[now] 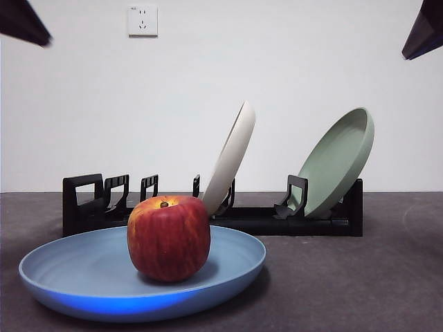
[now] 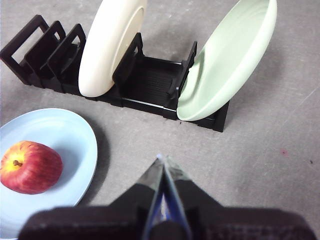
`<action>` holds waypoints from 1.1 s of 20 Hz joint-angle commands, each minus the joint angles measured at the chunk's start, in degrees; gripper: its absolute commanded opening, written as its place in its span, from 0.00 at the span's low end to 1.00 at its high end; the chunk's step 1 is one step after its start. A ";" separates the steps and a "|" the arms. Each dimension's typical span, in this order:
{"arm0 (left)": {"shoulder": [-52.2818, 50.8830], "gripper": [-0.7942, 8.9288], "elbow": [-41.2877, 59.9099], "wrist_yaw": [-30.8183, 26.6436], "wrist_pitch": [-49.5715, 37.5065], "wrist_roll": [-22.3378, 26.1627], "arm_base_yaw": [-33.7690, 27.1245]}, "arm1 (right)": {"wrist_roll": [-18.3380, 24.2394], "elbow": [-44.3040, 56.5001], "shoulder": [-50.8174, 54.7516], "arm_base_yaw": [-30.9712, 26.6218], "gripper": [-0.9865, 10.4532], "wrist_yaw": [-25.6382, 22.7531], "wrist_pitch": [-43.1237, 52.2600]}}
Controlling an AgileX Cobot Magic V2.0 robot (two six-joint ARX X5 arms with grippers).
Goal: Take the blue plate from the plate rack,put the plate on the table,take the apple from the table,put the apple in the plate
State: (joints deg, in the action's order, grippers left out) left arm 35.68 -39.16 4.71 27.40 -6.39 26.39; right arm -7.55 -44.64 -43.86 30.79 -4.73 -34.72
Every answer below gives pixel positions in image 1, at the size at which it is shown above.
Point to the green plate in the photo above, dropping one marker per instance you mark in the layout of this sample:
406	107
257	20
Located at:
335	162

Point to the red apple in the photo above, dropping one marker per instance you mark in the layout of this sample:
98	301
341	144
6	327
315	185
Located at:
169	238

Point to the black plate rack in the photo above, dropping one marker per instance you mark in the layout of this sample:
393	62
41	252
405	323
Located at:
304	226

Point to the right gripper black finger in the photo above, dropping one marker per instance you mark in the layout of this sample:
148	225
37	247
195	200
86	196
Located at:
427	31

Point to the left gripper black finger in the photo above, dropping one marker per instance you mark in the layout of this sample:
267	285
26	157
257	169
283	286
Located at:
19	19

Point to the blue plate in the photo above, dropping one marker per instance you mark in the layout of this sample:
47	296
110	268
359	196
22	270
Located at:
86	269

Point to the white wall socket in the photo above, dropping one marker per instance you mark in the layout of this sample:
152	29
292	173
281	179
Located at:
143	20

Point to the white plate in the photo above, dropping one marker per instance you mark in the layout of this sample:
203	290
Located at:
232	159

